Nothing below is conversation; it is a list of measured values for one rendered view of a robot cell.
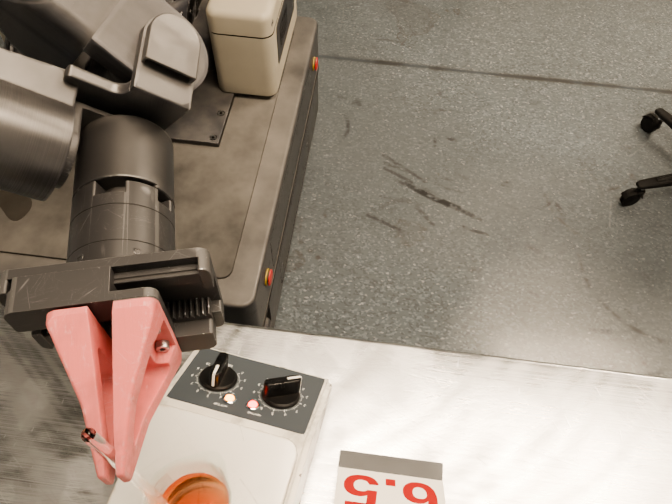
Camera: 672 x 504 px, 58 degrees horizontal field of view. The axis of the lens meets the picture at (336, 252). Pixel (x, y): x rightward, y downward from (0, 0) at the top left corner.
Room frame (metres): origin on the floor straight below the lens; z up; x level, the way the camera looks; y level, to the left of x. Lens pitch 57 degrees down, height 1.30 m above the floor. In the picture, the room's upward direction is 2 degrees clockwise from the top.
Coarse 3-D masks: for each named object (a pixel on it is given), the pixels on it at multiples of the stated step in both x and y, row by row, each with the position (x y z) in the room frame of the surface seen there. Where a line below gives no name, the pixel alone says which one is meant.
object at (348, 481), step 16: (352, 480) 0.12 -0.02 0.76; (368, 480) 0.12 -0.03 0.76; (384, 480) 0.12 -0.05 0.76; (400, 480) 0.12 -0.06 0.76; (352, 496) 0.11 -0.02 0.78; (368, 496) 0.11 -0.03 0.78; (384, 496) 0.11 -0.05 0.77; (400, 496) 0.11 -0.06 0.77; (416, 496) 0.11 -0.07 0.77; (432, 496) 0.11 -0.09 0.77
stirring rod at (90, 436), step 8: (88, 432) 0.07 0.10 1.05; (96, 432) 0.07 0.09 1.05; (88, 440) 0.07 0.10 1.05; (96, 440) 0.07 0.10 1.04; (104, 440) 0.07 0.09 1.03; (96, 448) 0.07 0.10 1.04; (104, 448) 0.07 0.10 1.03; (112, 448) 0.07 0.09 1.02; (104, 456) 0.07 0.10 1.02; (112, 456) 0.07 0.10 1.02; (112, 464) 0.07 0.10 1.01; (136, 472) 0.07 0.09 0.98; (136, 480) 0.07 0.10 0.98; (144, 480) 0.07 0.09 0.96; (144, 488) 0.07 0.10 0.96; (152, 488) 0.07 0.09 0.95; (152, 496) 0.07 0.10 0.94; (160, 496) 0.07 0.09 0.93
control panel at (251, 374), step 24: (192, 360) 0.21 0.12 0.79; (240, 360) 0.22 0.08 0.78; (192, 384) 0.18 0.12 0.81; (240, 384) 0.19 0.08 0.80; (312, 384) 0.20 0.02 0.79; (216, 408) 0.16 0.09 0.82; (240, 408) 0.16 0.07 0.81; (264, 408) 0.17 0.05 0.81; (288, 408) 0.17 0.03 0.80; (312, 408) 0.17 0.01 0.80
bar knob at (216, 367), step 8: (224, 352) 0.21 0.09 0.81; (216, 360) 0.20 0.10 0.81; (224, 360) 0.20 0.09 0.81; (208, 368) 0.20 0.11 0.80; (216, 368) 0.19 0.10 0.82; (224, 368) 0.20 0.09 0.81; (200, 376) 0.19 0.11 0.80; (208, 376) 0.19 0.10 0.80; (216, 376) 0.19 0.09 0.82; (224, 376) 0.19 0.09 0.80; (232, 376) 0.19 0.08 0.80; (208, 384) 0.18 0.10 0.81; (216, 384) 0.18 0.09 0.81; (224, 384) 0.19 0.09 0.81; (232, 384) 0.19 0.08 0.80
